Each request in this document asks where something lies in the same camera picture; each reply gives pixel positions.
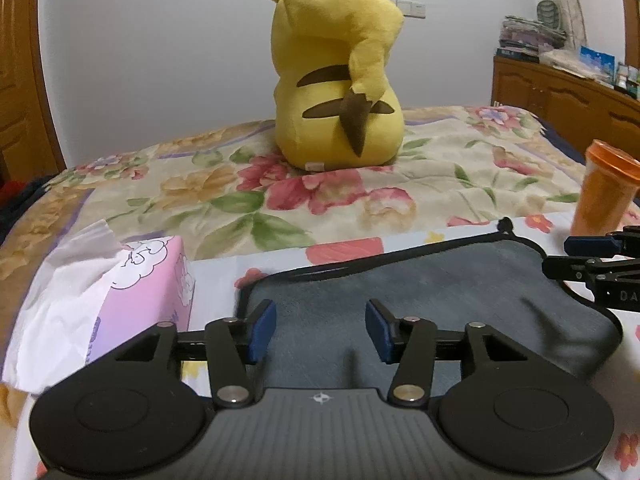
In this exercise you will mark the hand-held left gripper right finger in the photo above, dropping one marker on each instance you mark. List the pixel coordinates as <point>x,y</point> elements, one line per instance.
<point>379,331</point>

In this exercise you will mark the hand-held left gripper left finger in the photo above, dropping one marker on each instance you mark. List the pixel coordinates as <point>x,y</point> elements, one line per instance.
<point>262,331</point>

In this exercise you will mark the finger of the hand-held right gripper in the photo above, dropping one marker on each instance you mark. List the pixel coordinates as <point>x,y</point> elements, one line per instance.
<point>590,245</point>
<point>565,267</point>

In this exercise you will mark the grey towel with black edging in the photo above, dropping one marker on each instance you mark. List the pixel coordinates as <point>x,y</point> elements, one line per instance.
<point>450,300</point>

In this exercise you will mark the orange plastic bottle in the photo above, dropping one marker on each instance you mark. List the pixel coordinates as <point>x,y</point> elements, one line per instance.
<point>602,195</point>

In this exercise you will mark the white floral printed cloth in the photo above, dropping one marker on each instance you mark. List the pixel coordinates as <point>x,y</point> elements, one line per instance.
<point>575,360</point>

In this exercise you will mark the dark blue bed sheet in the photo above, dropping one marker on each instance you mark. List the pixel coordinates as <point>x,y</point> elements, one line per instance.
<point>560,137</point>

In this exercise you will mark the pink tissue box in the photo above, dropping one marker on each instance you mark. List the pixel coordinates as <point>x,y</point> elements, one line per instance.
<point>150,300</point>

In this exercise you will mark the floral bed blanket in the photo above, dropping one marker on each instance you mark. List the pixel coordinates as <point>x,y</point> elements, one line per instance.
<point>225,195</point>

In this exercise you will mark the wooden cabinet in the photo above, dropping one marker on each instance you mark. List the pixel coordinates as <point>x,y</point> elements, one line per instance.
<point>560,100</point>

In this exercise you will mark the blue picture card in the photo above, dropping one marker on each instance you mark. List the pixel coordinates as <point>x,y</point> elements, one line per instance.
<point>597,66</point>

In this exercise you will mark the white tissue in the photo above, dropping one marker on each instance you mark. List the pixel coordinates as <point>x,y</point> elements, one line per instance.
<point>60,310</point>

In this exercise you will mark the stack of books and papers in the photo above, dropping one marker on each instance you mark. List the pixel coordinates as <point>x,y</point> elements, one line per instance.
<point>525,40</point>

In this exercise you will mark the yellow plush toy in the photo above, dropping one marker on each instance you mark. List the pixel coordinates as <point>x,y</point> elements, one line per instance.
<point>335,75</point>

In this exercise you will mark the wooden door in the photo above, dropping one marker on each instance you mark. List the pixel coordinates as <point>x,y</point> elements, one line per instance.
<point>25,75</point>

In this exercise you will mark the white wall socket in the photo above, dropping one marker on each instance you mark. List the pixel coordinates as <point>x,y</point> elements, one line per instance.
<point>411,9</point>

